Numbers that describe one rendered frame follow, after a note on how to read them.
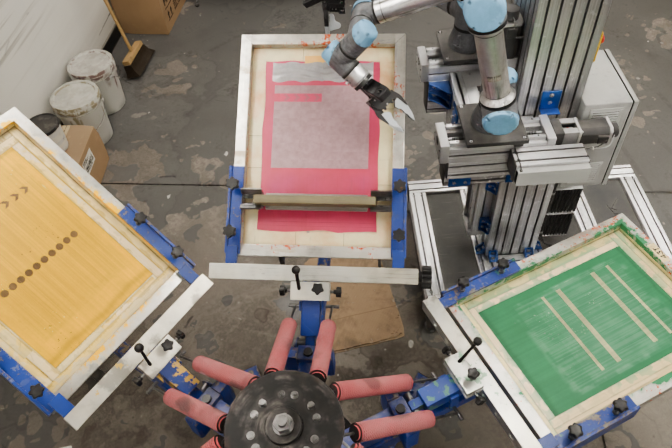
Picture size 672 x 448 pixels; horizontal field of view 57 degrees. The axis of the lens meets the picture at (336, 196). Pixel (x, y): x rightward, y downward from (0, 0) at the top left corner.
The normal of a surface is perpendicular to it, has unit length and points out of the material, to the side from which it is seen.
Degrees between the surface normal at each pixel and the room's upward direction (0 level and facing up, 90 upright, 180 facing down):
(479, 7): 83
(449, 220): 0
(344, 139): 32
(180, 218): 0
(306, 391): 0
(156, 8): 89
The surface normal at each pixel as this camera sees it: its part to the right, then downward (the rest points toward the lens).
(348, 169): -0.09, -0.16
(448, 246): -0.06, -0.66
